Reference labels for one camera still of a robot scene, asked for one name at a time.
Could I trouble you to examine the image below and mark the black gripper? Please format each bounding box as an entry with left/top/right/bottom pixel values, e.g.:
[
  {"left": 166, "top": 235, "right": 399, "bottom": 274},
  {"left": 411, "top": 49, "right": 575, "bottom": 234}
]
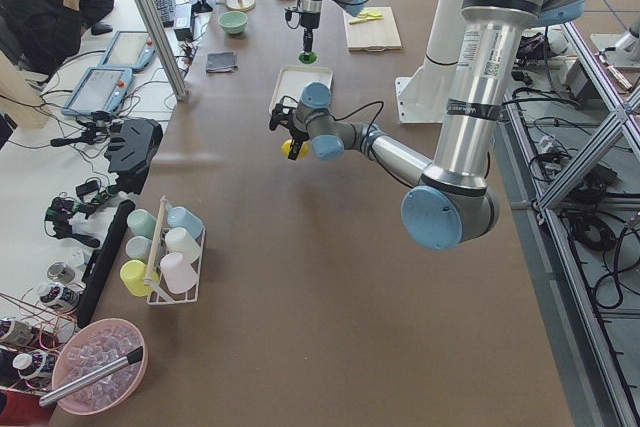
[
  {"left": 300, "top": 11, "right": 320, "bottom": 53},
  {"left": 288, "top": 127, "right": 308, "bottom": 161}
]

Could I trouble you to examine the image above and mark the yellow lemon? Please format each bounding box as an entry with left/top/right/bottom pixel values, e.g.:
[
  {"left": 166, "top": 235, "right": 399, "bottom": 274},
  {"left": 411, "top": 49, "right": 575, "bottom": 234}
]
[{"left": 280, "top": 139, "right": 309, "bottom": 160}]

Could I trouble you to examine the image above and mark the green lime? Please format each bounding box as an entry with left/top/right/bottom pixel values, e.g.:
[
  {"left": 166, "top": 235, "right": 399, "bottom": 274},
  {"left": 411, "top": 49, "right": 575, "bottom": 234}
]
[{"left": 298, "top": 52, "right": 317, "bottom": 65}]

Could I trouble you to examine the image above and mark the cream rabbit tray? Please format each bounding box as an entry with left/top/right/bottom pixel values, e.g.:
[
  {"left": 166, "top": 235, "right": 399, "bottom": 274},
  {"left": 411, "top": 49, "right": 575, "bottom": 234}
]
[{"left": 268, "top": 65, "right": 333, "bottom": 113}]

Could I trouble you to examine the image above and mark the yellow plastic knife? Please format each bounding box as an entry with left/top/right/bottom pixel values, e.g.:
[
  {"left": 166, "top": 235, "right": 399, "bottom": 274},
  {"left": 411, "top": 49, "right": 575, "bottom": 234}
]
[{"left": 348, "top": 15, "right": 384, "bottom": 25}]

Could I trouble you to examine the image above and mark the wooden cutting board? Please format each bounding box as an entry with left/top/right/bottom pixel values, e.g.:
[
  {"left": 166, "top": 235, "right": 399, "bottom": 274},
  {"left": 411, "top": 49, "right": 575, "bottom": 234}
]
[{"left": 343, "top": 7, "right": 403, "bottom": 52}]

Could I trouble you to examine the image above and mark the mint green bowl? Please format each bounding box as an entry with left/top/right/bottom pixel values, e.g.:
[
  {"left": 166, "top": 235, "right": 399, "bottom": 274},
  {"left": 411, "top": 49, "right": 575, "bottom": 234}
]
[{"left": 218, "top": 11, "right": 248, "bottom": 35}]

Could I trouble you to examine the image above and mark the grey folded cloth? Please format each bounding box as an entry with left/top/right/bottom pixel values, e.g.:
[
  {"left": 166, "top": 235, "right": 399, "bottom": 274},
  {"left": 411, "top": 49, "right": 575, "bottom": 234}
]
[{"left": 205, "top": 51, "right": 238, "bottom": 74}]

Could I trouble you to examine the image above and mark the light blue plastic cup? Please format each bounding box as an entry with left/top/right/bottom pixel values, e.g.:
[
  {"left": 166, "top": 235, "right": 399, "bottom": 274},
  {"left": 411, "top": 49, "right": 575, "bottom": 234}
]
[{"left": 167, "top": 206, "right": 204, "bottom": 239}]

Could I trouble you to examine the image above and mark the black keyboard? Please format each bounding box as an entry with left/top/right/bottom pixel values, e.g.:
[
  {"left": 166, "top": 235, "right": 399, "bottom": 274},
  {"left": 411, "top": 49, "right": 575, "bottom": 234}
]
[{"left": 152, "top": 0, "right": 175, "bottom": 27}]

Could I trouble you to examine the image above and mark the cream plastic cup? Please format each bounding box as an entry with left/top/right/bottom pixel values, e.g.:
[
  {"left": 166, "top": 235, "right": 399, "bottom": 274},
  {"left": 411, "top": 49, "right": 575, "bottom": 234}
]
[{"left": 165, "top": 227, "right": 201, "bottom": 264}]

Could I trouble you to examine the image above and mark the blue teach pendant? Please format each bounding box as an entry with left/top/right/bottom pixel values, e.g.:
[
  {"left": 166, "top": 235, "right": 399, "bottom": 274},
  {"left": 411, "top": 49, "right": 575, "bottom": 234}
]
[
  {"left": 99, "top": 30, "right": 156, "bottom": 73},
  {"left": 61, "top": 66, "right": 134, "bottom": 117}
]

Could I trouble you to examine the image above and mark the green plastic cup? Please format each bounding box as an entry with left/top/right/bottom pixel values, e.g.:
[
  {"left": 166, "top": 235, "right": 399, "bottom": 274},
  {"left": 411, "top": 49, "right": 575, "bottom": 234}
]
[{"left": 126, "top": 209, "right": 157, "bottom": 239}]

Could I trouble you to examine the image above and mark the pink plastic cup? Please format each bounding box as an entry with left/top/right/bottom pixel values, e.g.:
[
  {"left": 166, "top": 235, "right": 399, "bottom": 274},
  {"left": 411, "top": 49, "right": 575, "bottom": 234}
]
[{"left": 160, "top": 252, "right": 198, "bottom": 294}]

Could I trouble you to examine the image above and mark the grey plastic cup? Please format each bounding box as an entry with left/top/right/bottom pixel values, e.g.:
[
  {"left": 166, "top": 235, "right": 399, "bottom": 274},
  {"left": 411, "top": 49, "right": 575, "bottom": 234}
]
[{"left": 125, "top": 236, "right": 152, "bottom": 263}]

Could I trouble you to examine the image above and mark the yellow plastic cup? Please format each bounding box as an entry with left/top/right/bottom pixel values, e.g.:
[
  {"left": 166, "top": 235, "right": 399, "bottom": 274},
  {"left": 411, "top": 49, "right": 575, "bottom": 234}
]
[{"left": 119, "top": 259, "right": 153, "bottom": 297}]

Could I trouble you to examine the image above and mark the seated person in black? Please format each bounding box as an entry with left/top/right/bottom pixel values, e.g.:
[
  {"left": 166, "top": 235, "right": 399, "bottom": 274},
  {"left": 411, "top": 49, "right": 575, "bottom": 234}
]
[{"left": 0, "top": 0, "right": 116, "bottom": 79}]

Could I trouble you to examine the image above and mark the pink ribbed bowl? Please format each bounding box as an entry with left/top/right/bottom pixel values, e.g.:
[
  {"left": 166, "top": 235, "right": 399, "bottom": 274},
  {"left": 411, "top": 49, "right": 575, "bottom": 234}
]
[{"left": 51, "top": 318, "right": 148, "bottom": 416}]

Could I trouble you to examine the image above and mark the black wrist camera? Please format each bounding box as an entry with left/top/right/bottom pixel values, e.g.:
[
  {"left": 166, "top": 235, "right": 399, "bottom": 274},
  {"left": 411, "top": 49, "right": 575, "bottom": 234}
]
[
  {"left": 284, "top": 6, "right": 300, "bottom": 30},
  {"left": 269, "top": 103, "right": 296, "bottom": 131}
]

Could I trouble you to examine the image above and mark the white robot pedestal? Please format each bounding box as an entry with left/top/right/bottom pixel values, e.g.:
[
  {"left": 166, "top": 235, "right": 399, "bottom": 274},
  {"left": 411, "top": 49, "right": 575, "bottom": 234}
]
[{"left": 396, "top": 0, "right": 466, "bottom": 124}]

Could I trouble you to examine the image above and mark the white wire cup rack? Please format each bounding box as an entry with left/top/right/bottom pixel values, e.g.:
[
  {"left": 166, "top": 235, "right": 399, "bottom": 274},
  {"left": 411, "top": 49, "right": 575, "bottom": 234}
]
[{"left": 143, "top": 196, "right": 206, "bottom": 306}]

